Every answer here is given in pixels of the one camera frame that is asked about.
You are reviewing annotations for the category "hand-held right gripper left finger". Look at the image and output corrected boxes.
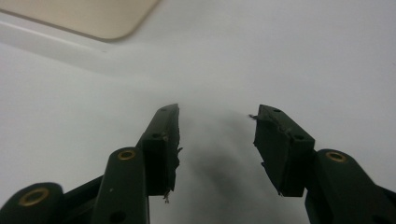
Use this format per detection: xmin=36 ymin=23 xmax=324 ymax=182
xmin=91 ymin=103 xmax=183 ymax=224

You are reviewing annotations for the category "beige board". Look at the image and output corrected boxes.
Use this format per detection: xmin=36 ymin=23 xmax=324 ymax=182
xmin=0 ymin=0 xmax=162 ymax=41

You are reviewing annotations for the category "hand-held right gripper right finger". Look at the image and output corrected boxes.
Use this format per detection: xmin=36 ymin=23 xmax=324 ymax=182
xmin=248 ymin=104 xmax=396 ymax=224

